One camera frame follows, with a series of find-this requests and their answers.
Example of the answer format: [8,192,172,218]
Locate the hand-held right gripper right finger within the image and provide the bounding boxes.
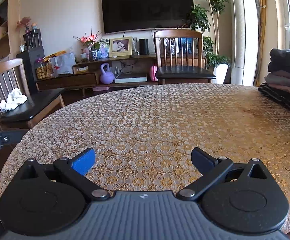
[176,147,269,202]

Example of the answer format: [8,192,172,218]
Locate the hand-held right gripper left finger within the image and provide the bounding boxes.
[19,147,110,202]

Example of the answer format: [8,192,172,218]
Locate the white crumpled cloth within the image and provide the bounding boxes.
[0,88,28,112]

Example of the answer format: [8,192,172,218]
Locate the wooden chair with black seat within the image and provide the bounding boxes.
[0,58,66,130]
[154,29,217,85]

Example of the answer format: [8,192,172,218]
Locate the wooden television cabinet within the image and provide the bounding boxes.
[35,54,208,92]

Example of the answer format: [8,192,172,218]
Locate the snack jar with pink lid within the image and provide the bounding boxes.
[35,57,54,80]

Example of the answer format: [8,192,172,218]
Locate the purple kettlebell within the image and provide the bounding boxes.
[99,63,115,84]

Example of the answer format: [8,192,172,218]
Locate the black tower cabinet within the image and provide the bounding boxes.
[16,46,46,94]

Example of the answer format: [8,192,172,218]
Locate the yellow box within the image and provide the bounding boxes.
[73,65,89,75]

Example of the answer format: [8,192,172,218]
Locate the white flat box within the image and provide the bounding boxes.
[114,73,148,83]

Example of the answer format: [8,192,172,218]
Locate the silver gift bag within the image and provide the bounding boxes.
[49,52,76,77]

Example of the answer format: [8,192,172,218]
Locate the pink case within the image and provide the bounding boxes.
[149,65,159,82]

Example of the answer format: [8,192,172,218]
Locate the black striped folded garment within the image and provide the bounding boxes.
[258,82,290,117]

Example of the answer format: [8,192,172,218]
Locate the wooden shelf unit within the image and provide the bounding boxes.
[0,0,21,63]

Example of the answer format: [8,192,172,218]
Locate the small colourful picture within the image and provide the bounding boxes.
[99,39,110,58]

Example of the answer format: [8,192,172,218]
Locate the pink flowers in vase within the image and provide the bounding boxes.
[73,26,106,62]

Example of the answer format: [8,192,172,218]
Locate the mauve folded garment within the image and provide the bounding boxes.
[270,70,290,80]

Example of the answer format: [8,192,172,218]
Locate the pink blossom in purple vase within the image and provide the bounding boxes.
[16,17,32,34]

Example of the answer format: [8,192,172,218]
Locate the black speaker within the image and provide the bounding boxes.
[138,39,149,55]

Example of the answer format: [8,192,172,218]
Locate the dark grey folded garment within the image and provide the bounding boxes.
[268,47,290,73]

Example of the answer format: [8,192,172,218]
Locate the white standing air conditioner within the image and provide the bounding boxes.
[228,0,259,87]

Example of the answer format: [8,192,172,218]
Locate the black flat screen television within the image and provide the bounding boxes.
[101,0,195,34]

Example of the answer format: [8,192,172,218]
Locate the cream photo frame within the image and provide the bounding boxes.
[109,37,133,57]

